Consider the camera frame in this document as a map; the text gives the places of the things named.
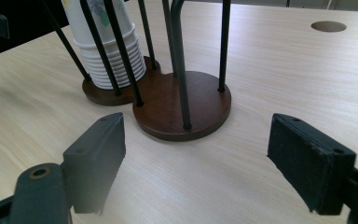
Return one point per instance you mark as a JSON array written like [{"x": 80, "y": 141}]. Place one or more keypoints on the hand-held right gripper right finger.
[{"x": 313, "y": 165}]

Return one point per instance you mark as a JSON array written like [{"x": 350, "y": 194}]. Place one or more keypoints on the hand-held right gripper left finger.
[{"x": 96, "y": 161}]

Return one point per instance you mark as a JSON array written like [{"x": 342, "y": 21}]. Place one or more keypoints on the stack of white paper cups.
[{"x": 76, "y": 28}]

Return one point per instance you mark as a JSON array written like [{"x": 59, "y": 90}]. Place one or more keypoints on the wooden cup holder black rods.
[{"x": 167, "y": 105}]

